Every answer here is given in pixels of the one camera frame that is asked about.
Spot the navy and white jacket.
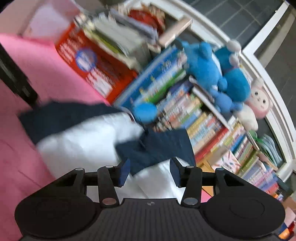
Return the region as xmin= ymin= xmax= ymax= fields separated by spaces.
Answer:
xmin=19 ymin=102 xmax=195 ymax=200

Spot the wooden drawer organizer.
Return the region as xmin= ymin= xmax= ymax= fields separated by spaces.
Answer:
xmin=197 ymin=160 xmax=215 ymax=173

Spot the pocket label printer box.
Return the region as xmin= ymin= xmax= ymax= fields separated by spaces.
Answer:
xmin=208 ymin=146 xmax=241 ymax=174

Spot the blue plush ball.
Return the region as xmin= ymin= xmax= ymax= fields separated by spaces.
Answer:
xmin=132 ymin=102 xmax=158 ymax=124

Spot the row of books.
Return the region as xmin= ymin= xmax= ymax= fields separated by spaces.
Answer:
xmin=114 ymin=46 xmax=283 ymax=200

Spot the pink towel table cover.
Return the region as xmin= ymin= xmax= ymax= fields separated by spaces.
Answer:
xmin=0 ymin=32 xmax=112 ymax=241

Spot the blue plush toy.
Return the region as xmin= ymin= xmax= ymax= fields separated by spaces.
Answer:
xmin=180 ymin=40 xmax=250 ymax=114

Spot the pink white plush toy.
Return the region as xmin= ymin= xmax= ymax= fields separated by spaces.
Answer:
xmin=233 ymin=78 xmax=273 ymax=131

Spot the red plastic crate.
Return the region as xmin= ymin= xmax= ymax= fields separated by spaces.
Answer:
xmin=56 ymin=23 xmax=137 ymax=104

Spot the stack of papers and magazines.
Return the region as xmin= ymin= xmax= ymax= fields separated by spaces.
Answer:
xmin=74 ymin=8 xmax=159 ymax=72

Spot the white board panel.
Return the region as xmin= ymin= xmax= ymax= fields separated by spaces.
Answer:
xmin=22 ymin=1 xmax=81 ymax=43

